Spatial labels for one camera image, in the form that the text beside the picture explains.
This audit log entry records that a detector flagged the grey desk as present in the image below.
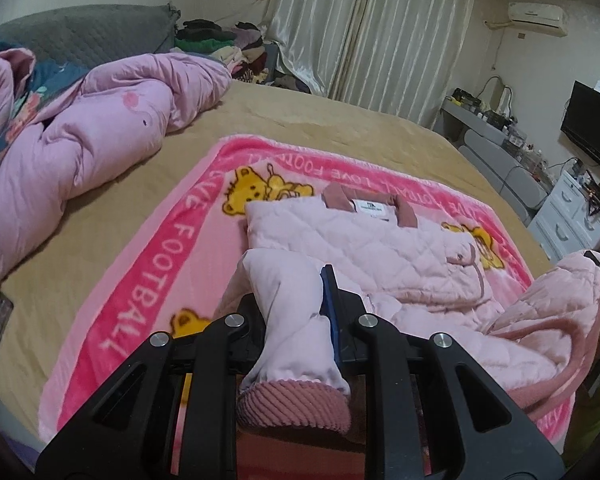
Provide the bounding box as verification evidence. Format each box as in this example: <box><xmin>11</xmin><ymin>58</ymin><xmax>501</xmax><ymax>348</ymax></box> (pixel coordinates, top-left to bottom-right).
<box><xmin>434</xmin><ymin>98</ymin><xmax>547</xmax><ymax>226</ymax></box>

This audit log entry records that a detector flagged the white air conditioner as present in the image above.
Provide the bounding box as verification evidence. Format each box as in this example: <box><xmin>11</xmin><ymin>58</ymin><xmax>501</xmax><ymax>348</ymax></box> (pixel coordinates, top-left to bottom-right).
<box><xmin>507</xmin><ymin>2</ymin><xmax>568</xmax><ymax>37</ymax></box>

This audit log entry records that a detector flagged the pile of folded clothes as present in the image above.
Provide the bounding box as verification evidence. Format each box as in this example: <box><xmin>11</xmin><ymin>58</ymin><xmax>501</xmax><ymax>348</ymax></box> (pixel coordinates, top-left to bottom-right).
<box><xmin>174</xmin><ymin>18</ymin><xmax>311</xmax><ymax>93</ymax></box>

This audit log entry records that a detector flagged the lilac floral duvet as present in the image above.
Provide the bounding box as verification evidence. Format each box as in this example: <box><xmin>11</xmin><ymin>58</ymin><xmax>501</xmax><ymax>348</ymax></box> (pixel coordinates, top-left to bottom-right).
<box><xmin>0</xmin><ymin>44</ymin><xmax>232</xmax><ymax>281</ymax></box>

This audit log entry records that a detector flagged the clutter on desk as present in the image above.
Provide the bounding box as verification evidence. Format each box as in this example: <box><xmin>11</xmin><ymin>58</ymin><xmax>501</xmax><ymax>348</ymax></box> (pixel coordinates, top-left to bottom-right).
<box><xmin>445</xmin><ymin>75</ymin><xmax>550</xmax><ymax>182</ymax></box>

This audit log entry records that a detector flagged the tan bed cover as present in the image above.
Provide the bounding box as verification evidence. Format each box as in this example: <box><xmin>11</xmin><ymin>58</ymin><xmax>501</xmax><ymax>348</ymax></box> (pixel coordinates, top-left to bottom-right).
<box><xmin>0</xmin><ymin>82</ymin><xmax>550</xmax><ymax>434</ymax></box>

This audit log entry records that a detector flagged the green sleeve forearm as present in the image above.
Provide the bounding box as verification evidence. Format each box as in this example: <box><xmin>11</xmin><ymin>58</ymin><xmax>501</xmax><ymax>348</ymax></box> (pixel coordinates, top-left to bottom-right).
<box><xmin>562</xmin><ymin>385</ymin><xmax>600</xmax><ymax>467</ymax></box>

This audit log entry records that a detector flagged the striped beige curtain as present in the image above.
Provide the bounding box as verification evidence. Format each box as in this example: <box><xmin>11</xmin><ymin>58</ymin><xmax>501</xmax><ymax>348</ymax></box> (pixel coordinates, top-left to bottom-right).
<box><xmin>264</xmin><ymin>0</ymin><xmax>475</xmax><ymax>127</ymax></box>

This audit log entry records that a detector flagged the black television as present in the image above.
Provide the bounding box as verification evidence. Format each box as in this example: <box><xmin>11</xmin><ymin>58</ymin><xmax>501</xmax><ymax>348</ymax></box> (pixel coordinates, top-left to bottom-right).
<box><xmin>560</xmin><ymin>81</ymin><xmax>600</xmax><ymax>165</ymax></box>

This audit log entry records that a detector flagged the pink quilted jacket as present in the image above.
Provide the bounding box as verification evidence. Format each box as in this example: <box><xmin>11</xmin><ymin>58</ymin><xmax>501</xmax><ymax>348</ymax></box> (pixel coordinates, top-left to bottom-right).
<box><xmin>216</xmin><ymin>184</ymin><xmax>600</xmax><ymax>433</ymax></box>

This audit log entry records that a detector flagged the white drawer cabinet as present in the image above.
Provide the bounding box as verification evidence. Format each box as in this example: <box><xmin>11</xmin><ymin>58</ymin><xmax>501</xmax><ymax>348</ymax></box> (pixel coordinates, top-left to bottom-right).
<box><xmin>528</xmin><ymin>170</ymin><xmax>600</xmax><ymax>263</ymax></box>

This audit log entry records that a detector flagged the pink football bear blanket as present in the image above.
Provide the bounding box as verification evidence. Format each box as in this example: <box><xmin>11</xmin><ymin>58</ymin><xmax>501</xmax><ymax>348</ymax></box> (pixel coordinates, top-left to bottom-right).
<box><xmin>37</xmin><ymin>133</ymin><xmax>577</xmax><ymax>446</ymax></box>

